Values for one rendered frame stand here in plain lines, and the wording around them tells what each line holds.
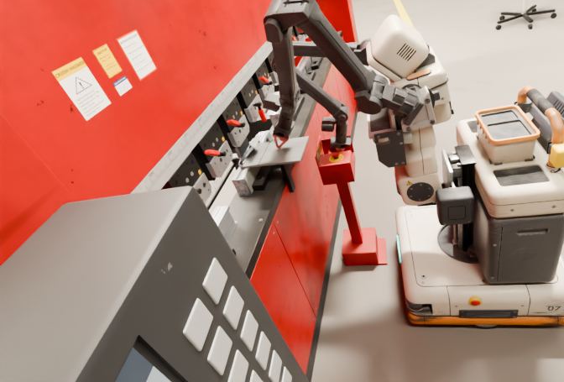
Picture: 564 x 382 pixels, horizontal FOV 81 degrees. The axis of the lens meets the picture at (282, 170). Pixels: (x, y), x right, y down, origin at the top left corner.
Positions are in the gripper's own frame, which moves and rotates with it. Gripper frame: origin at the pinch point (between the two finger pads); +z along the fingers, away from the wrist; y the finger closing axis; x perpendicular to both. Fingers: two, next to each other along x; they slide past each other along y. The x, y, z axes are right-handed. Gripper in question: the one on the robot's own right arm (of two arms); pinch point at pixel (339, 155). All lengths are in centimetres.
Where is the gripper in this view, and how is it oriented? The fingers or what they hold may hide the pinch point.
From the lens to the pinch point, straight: 176.6
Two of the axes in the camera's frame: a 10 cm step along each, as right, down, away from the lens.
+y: -9.8, -0.7, 1.8
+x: -1.9, 6.0, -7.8
